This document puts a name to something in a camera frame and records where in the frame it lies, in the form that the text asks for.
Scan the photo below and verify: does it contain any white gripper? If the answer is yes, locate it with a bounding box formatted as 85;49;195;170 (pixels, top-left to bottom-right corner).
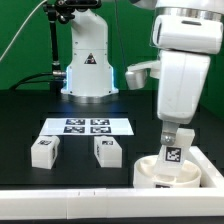
153;15;223;124

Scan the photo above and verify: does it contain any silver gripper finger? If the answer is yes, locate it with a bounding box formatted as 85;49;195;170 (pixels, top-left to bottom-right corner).
161;121;179;146

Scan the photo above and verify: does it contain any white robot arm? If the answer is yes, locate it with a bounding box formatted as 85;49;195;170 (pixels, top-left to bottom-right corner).
62;0;224;146

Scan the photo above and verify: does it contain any white L-shaped fence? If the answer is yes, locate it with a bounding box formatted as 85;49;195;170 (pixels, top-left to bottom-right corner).
0;146;224;220

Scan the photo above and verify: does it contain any white marker sheet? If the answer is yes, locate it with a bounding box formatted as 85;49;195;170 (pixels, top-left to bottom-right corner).
40;118;133;136

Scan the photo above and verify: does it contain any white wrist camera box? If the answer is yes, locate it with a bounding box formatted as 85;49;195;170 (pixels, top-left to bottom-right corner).
125;60;161;90

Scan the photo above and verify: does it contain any black cable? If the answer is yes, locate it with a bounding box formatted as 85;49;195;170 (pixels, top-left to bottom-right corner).
8;72;67;91

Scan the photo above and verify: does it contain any white cable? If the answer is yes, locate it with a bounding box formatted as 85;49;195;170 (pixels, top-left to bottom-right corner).
0;0;48;63

